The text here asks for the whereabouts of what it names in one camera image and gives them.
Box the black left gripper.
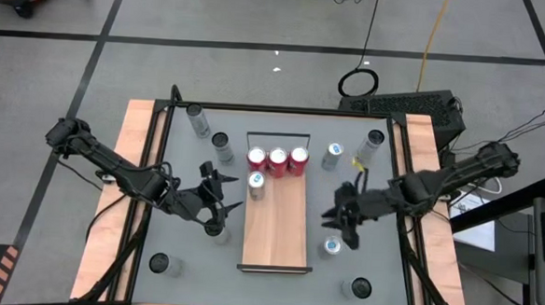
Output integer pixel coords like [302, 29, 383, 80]
[165, 169, 246, 231]

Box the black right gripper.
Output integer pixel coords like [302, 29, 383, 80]
[319, 180, 400, 254]

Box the silver blue Red Bull can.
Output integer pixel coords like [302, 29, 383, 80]
[316, 233, 344, 263]
[320, 141, 346, 173]
[245, 170, 268, 202]

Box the white Celsius can black lid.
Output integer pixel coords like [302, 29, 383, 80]
[202, 216, 232, 246]
[209, 131, 237, 166]
[147, 252, 185, 280]
[354, 128, 386, 167]
[184, 103, 214, 140]
[340, 276, 373, 302]

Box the red orange Fanta can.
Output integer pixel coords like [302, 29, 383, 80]
[266, 146, 290, 180]
[287, 145, 311, 178]
[245, 145, 269, 174]

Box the wooden tray board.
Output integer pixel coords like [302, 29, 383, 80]
[235, 130, 321, 276]

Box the black computer case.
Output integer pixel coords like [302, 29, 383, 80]
[336, 83, 469, 152]

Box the white paper sheet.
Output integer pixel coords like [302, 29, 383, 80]
[449, 189, 499, 252]

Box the black stand beam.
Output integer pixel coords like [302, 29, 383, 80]
[450, 171, 545, 238]

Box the black aluminium table frame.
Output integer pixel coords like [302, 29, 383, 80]
[70, 79, 482, 305]

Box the black hanging cord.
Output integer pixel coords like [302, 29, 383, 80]
[336, 0, 385, 100]

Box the yellow hanging cord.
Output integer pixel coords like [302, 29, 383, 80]
[415, 0, 453, 95]

